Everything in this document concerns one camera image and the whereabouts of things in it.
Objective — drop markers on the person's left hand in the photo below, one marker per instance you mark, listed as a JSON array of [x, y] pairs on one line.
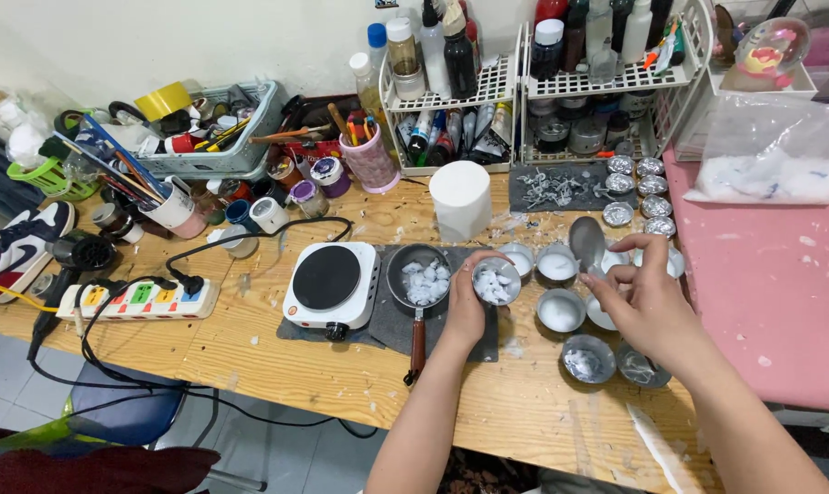
[[464, 305]]

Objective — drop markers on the person's right hand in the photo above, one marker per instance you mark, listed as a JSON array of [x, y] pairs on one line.
[[651, 309]]

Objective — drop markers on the person's left fingers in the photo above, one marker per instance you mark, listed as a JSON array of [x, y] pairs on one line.
[[490, 256]]

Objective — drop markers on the single tin holding wax chunks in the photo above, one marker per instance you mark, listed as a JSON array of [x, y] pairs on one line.
[[497, 282]]

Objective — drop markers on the metal spoon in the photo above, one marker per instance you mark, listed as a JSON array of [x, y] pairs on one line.
[[586, 240]]

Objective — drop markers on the white wax cylinder block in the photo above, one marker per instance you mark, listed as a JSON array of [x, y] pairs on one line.
[[460, 199]]

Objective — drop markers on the group of metal wax cups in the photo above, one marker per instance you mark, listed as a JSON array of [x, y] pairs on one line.
[[560, 312]]

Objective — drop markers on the dark mat with wax scraps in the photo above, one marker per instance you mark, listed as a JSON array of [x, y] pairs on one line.
[[558, 186]]

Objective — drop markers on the grey felt mat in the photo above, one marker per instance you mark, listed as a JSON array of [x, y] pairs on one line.
[[394, 333]]

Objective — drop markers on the pink cup with brushes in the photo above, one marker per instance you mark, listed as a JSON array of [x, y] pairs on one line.
[[370, 164]]

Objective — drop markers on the white rack with paint bottles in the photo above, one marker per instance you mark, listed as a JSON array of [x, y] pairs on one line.
[[449, 103]]

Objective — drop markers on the white electric hot plate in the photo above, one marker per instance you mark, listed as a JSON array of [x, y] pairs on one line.
[[329, 282]]

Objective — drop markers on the cluster of foil-lined moulds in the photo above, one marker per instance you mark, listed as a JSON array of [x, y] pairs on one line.
[[651, 186]]

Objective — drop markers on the purple lid paint jar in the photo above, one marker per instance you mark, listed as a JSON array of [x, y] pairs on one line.
[[330, 177]]

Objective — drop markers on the small glass jar purple lid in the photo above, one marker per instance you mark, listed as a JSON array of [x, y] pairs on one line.
[[308, 199]]

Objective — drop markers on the white rack with jars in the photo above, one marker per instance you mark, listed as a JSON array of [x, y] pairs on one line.
[[593, 82]]

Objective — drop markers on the clear bottle white cap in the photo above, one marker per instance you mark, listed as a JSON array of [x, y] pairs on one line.
[[366, 86]]

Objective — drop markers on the black tray with tools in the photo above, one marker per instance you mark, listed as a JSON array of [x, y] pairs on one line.
[[311, 123]]

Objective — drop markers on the brown paint jar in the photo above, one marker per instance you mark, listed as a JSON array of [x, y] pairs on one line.
[[284, 171]]

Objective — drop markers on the white lid jar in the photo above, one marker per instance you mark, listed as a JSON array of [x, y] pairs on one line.
[[269, 214]]

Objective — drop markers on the bottle with blue cap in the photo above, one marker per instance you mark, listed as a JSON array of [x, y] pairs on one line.
[[377, 42]]

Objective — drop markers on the white round cup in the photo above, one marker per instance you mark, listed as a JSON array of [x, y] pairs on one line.
[[239, 243]]

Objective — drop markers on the blue paint jar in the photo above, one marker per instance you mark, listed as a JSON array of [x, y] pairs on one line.
[[237, 213]]

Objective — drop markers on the grey plastic basket of tools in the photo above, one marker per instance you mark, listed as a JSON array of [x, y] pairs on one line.
[[243, 147]]

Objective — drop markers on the pink table cover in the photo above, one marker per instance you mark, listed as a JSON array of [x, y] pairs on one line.
[[764, 288]]

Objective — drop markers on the clear plastic bag white filling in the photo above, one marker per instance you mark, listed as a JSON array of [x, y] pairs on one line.
[[775, 158]]

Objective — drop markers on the white mug with brushes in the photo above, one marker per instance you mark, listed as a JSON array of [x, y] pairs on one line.
[[171, 206]]

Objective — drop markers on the clear globe with pink figure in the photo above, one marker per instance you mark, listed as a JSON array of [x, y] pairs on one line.
[[771, 51]]

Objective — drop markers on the white power strip coloured switches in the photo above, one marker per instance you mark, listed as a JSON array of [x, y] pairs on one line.
[[140, 302]]

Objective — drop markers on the yellow tape roll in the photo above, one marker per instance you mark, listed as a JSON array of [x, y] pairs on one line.
[[162, 101]]

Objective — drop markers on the blue chair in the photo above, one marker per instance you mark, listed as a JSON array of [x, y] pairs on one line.
[[123, 405]]

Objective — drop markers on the black hair dryer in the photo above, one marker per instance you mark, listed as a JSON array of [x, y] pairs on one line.
[[78, 255]]

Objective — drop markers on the green plastic basket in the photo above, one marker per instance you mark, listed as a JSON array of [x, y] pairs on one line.
[[47, 178]]

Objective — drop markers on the dark red cloth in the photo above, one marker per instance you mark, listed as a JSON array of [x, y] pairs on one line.
[[92, 470]]

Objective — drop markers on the white navy red sneaker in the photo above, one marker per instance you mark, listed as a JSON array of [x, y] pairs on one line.
[[16, 250]]

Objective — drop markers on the clear plastic bottle cork top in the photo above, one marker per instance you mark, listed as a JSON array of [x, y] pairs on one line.
[[20, 134]]

